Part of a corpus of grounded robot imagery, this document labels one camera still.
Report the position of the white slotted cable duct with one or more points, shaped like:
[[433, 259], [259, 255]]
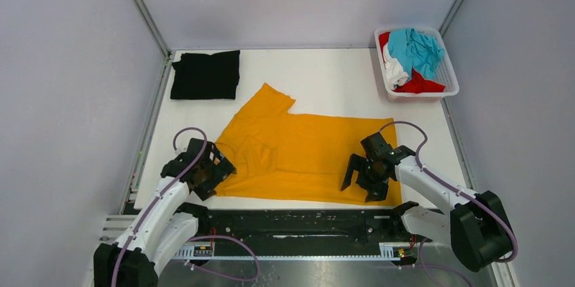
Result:
[[227, 251]]

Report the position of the aluminium frame rail left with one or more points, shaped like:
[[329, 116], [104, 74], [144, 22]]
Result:
[[152, 27]]

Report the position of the orange t shirt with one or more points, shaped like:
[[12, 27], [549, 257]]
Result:
[[302, 157]]

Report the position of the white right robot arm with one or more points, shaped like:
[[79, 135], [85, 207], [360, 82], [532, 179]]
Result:
[[474, 225]]

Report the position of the folded black t shirt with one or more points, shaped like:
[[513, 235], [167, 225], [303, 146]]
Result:
[[206, 76]]

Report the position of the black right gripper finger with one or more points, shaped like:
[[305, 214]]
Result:
[[355, 164], [377, 192]]

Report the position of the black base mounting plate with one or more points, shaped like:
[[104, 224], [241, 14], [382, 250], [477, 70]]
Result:
[[307, 227]]

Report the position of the white plastic laundry basket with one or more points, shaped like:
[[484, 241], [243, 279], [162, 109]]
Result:
[[445, 73]]

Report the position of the red t shirt in basket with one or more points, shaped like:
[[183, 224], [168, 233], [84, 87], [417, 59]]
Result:
[[416, 84]]

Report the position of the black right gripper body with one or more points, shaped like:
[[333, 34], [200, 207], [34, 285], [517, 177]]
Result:
[[372, 174]]

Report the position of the teal t shirt in basket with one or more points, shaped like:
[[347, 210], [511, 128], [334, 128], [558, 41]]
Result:
[[416, 51]]

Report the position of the white t shirt in basket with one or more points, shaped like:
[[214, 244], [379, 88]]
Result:
[[393, 70]]

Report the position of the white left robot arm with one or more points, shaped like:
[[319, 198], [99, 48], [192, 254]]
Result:
[[139, 255]]

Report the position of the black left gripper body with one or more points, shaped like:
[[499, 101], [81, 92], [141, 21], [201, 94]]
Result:
[[213, 174]]

